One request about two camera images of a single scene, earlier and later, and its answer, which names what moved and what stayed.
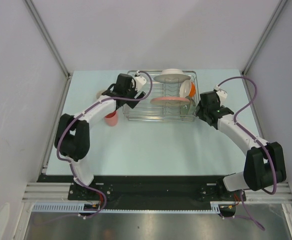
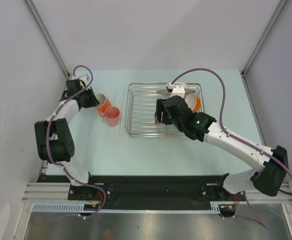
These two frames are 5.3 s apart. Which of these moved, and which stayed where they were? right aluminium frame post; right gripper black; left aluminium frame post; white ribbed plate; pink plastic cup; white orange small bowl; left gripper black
Moved: left gripper black; white ribbed plate; right gripper black; white orange small bowl
Stayed: right aluminium frame post; pink plastic cup; left aluminium frame post
